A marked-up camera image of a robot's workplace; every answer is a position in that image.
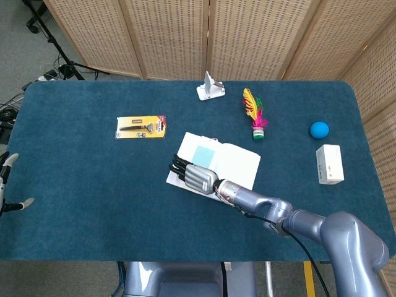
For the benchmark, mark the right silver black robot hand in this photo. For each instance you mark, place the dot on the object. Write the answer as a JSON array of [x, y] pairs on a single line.
[[199, 178]]

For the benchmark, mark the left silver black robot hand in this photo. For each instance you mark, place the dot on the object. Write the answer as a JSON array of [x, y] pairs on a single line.
[[2, 191]]

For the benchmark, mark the light blue tasselled bookmark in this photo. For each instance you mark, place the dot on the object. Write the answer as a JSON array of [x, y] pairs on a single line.
[[204, 156]]

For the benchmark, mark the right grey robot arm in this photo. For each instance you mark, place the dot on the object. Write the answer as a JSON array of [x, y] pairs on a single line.
[[340, 235]]

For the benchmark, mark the open white lined notebook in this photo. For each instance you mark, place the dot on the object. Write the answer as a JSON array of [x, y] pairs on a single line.
[[238, 167]]

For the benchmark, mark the razor in yellow blister pack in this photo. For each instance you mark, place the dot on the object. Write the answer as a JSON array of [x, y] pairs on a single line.
[[140, 127]]

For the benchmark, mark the colourful feather shuttlecock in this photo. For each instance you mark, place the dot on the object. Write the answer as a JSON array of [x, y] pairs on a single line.
[[253, 108]]

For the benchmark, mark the white folding phone stand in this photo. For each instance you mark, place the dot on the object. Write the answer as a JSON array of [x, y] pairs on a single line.
[[208, 89]]

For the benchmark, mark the blue carpet table mat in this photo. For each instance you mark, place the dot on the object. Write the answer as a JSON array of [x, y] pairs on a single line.
[[92, 185]]

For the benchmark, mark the grey robot torso base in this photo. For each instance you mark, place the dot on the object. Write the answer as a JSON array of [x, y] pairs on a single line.
[[185, 280]]

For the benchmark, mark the blue foam ball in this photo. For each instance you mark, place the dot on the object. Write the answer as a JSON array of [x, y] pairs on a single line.
[[319, 130]]

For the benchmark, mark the white cardboard box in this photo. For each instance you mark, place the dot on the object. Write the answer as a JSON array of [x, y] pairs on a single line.
[[329, 164]]

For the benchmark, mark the black tripod stand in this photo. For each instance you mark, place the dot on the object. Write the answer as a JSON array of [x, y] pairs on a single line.
[[66, 63]]

